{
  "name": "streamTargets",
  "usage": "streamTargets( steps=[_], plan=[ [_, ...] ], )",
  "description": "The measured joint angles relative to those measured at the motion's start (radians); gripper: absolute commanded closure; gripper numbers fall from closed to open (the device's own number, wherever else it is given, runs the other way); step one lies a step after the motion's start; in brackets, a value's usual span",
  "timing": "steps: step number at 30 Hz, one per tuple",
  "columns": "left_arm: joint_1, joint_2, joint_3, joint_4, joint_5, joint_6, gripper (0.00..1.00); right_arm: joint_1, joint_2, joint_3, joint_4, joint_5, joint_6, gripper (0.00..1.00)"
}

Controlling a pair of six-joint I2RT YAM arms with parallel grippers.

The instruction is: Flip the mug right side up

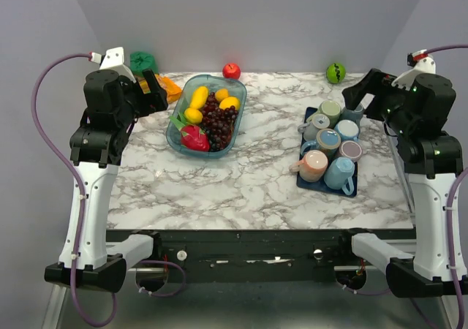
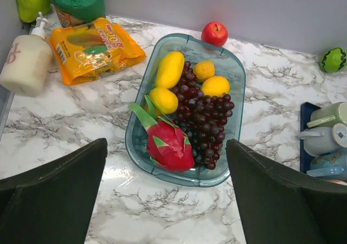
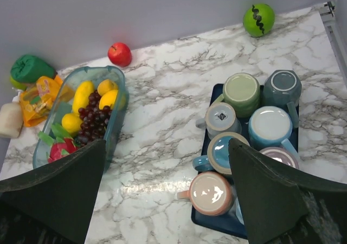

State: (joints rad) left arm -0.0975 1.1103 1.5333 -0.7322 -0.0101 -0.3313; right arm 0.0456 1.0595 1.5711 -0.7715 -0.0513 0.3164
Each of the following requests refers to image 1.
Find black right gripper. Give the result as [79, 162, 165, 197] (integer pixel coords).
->
[342, 67, 415, 135]

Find blue butterfly mug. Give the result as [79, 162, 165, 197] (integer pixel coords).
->
[300, 129, 341, 159]

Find purple mug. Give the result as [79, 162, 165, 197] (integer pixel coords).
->
[336, 140, 363, 162]

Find light blue faceted mug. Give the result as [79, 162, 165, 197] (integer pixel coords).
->
[324, 157, 355, 196]

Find pink mug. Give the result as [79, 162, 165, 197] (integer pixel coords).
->
[289, 150, 328, 183]

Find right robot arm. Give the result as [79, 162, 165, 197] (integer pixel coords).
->
[336, 69, 467, 298]

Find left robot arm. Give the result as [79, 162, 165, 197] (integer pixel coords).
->
[45, 69, 167, 293]

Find dark teal mug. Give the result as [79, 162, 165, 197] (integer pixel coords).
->
[340, 104, 364, 126]

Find green mug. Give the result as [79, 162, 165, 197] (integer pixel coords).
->
[317, 100, 341, 128]

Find light blue white mug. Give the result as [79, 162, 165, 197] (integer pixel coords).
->
[333, 119, 360, 142]

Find grey white mug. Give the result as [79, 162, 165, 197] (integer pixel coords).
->
[298, 113, 330, 141]

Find orange snack bag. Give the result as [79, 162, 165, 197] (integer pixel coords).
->
[136, 74, 182, 104]

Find green black ball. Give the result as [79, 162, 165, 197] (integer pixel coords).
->
[325, 63, 346, 84]

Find yellow lemon left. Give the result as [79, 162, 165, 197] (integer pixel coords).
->
[184, 107, 203, 125]

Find yellow lemon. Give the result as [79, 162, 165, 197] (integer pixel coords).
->
[184, 107, 203, 125]
[219, 97, 241, 110]

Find yellow mango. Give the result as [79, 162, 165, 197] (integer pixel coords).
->
[189, 86, 209, 110]

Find red dragon fruit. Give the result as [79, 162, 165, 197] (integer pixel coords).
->
[168, 113, 210, 152]

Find small orange fruit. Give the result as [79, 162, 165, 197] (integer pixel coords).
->
[215, 88, 229, 103]

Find dark purple grapes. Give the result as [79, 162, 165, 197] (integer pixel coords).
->
[200, 92, 239, 152]

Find yellow lemon right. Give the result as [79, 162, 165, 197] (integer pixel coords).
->
[219, 97, 241, 110]

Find red apple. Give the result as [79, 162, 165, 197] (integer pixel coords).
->
[222, 63, 241, 80]

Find dark blue tray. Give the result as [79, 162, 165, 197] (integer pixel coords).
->
[295, 105, 366, 198]

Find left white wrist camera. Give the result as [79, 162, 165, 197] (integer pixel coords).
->
[99, 47, 137, 83]

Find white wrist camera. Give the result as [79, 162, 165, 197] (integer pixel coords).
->
[391, 49, 436, 89]
[99, 47, 137, 83]

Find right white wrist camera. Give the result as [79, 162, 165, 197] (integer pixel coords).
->
[391, 49, 436, 89]

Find black table frame rail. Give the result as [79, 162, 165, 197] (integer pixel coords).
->
[105, 227, 418, 284]

